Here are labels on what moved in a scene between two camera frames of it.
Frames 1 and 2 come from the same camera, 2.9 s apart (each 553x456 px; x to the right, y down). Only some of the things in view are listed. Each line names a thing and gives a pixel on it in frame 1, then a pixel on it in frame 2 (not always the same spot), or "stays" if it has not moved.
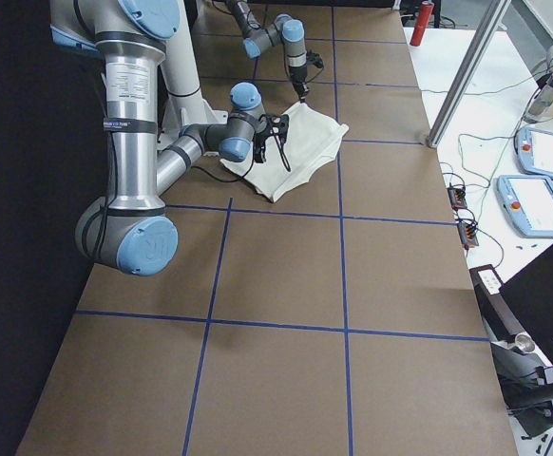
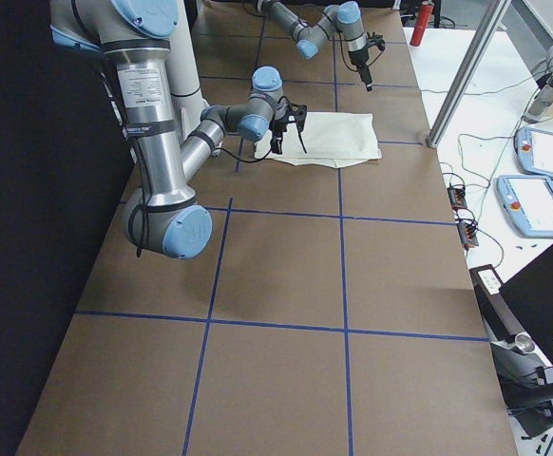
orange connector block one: (457, 198) stays
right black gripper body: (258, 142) to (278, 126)
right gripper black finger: (258, 153) to (276, 142)
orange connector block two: (467, 232) stays
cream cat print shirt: (312, 140) to (332, 140)
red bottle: (424, 14) stays
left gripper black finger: (300, 89) to (365, 74)
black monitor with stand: (533, 325) stays
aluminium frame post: (467, 72) stays
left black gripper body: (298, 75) to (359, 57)
